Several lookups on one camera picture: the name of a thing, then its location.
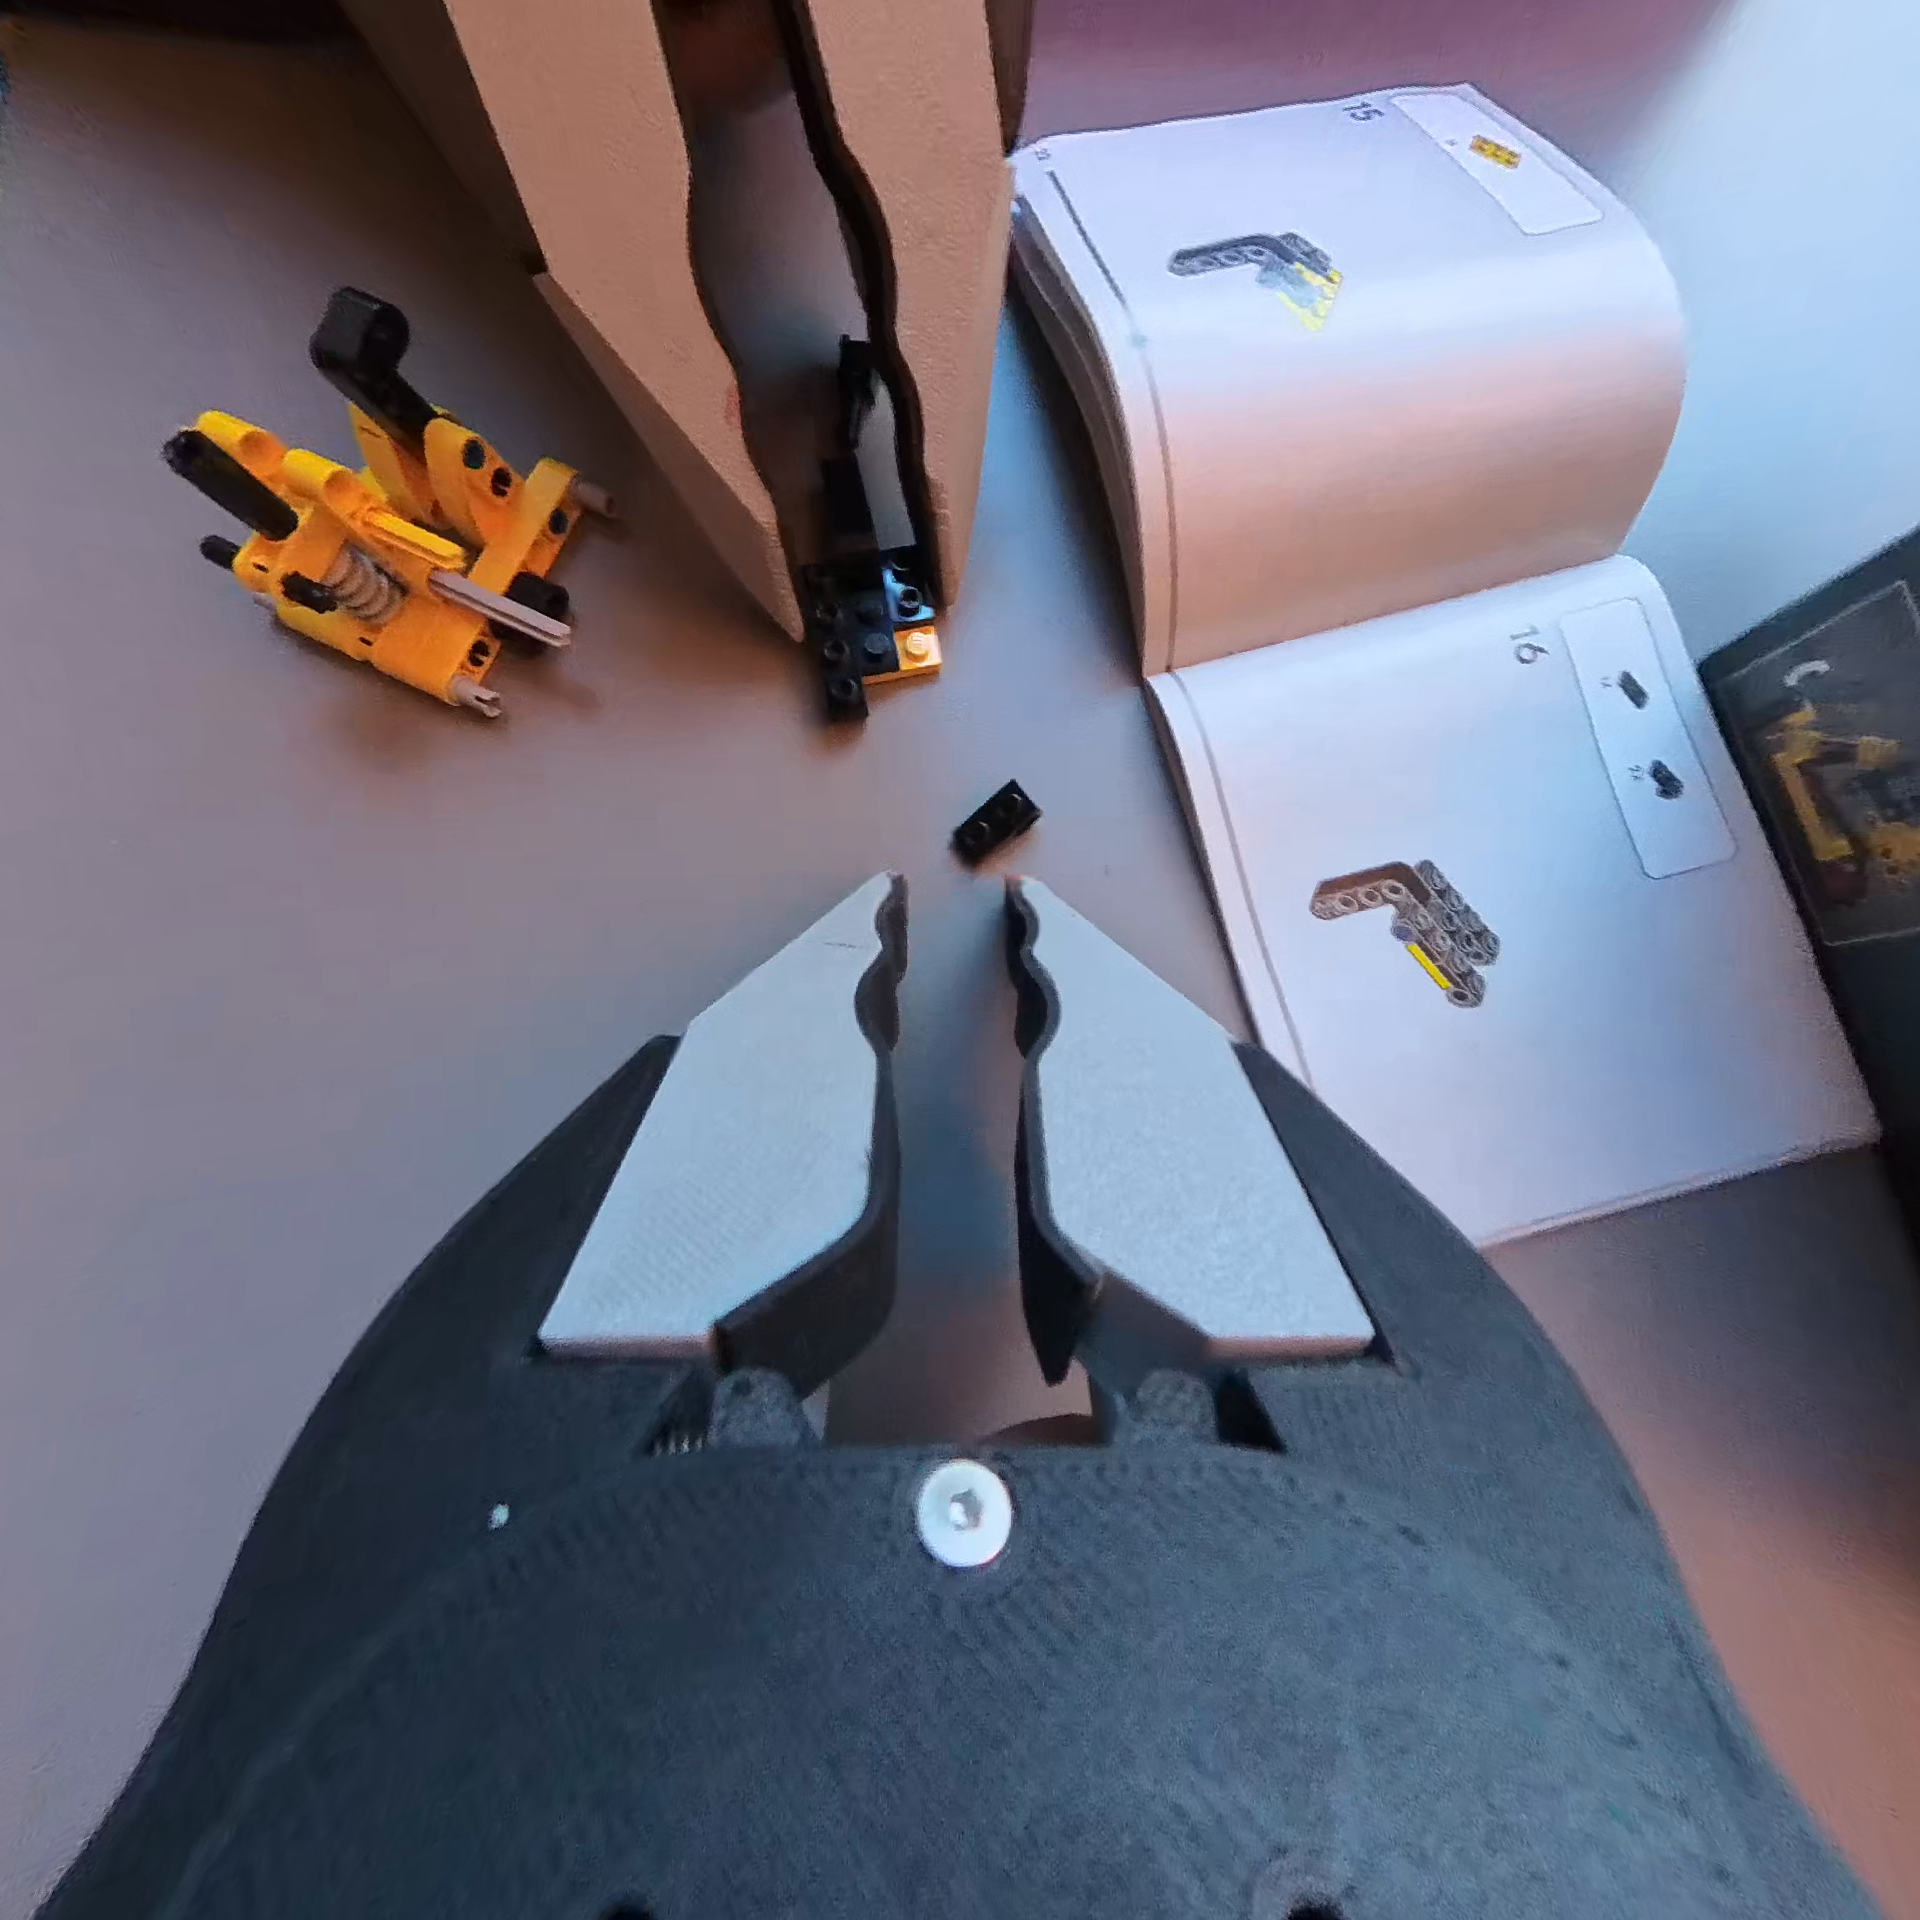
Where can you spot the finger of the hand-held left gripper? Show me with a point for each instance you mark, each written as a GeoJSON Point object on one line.
{"type": "Point", "coordinates": [586, 194]}
{"type": "Point", "coordinates": [938, 224]}

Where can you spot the yellow black lego assembly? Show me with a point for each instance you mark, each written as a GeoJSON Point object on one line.
{"type": "Point", "coordinates": [399, 523]}

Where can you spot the white lego instruction booklet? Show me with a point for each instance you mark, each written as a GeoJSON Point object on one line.
{"type": "Point", "coordinates": [1395, 494]}

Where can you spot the small black lego plate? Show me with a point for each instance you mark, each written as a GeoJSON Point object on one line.
{"type": "Point", "coordinates": [998, 821]}

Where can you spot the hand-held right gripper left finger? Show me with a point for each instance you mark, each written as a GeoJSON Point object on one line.
{"type": "Point", "coordinates": [720, 1185]}

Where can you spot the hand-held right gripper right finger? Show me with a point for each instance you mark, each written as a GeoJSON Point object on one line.
{"type": "Point", "coordinates": [1184, 1185]}

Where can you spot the black lego box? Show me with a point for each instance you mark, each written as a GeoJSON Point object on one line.
{"type": "Point", "coordinates": [1838, 809]}

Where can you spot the black lego assembly orange plate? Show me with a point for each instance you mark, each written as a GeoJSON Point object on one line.
{"type": "Point", "coordinates": [868, 599]}

